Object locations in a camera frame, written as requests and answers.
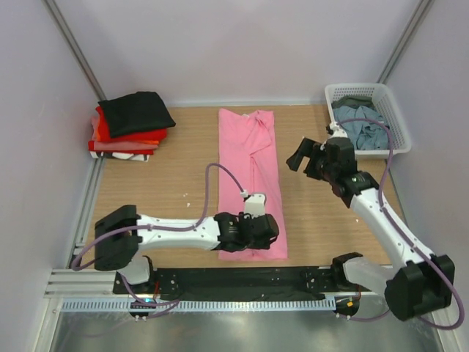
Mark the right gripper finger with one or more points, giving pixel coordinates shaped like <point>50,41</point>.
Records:
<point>318,170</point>
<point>308,148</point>

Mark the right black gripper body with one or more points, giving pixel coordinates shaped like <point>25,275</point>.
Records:
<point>328,169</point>

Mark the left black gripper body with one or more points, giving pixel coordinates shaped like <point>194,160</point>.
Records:
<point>263,245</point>

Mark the pink t-shirt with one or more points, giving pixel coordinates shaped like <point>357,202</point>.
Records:
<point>247,148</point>

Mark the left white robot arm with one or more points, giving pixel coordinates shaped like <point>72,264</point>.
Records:
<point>124,233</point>

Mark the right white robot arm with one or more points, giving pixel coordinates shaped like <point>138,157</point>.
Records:
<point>418,282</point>

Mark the grey-blue crumpled t-shirt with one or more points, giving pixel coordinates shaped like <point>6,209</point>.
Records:
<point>363,125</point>

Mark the white plastic basket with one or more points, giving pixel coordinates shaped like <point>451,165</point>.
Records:
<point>384,103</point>

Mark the olive crumpled t-shirt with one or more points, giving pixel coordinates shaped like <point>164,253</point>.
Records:
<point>354,102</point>

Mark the white patterned folded t-shirt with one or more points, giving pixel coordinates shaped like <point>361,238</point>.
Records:
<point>119,156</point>

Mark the black folded t-shirt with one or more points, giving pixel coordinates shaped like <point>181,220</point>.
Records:
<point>140,112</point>

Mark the orange folded t-shirt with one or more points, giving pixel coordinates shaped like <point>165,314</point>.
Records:
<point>124,146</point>

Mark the red folded t-shirt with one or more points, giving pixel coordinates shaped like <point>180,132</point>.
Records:
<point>104,135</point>

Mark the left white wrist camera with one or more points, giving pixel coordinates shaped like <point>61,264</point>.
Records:
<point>254,204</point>

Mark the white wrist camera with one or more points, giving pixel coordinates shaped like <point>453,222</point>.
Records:
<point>254,204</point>
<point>336,131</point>

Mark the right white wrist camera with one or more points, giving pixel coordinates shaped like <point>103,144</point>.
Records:
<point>336,131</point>

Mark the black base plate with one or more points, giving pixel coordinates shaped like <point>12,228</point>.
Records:
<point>296,283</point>

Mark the right aluminium corner post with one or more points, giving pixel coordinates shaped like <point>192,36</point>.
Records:
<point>416,19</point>

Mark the aluminium corner post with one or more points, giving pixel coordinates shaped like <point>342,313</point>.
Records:
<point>72,43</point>
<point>416,19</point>

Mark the white slotted cable duct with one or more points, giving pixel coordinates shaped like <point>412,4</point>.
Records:
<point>129,305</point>

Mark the left aluminium corner post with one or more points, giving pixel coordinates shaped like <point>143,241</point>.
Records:
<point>72,43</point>

